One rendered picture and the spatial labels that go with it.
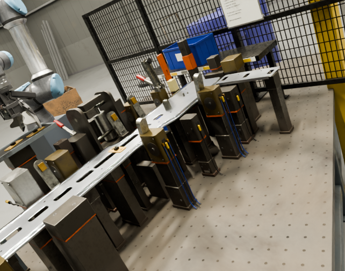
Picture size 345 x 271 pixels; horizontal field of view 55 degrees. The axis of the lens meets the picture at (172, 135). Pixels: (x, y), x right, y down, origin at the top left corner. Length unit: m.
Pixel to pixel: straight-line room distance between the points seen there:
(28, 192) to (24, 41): 0.82
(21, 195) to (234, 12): 1.39
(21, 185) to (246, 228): 0.79
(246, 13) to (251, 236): 1.21
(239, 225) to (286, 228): 0.16
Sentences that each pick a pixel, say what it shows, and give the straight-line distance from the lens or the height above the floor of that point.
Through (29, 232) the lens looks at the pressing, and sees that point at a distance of 1.14.
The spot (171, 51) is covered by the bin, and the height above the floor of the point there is 1.14.
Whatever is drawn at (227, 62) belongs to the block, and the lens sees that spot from 1.69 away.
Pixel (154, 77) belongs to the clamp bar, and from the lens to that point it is 1.70.
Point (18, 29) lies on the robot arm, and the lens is 1.84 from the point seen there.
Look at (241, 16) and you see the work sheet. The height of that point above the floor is 1.19.
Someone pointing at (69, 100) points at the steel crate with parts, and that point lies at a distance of 6.59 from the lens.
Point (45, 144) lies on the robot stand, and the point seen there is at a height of 1.02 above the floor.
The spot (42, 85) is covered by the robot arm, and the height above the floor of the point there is 1.29.
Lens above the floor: 1.46
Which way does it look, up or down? 22 degrees down
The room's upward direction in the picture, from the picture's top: 24 degrees counter-clockwise
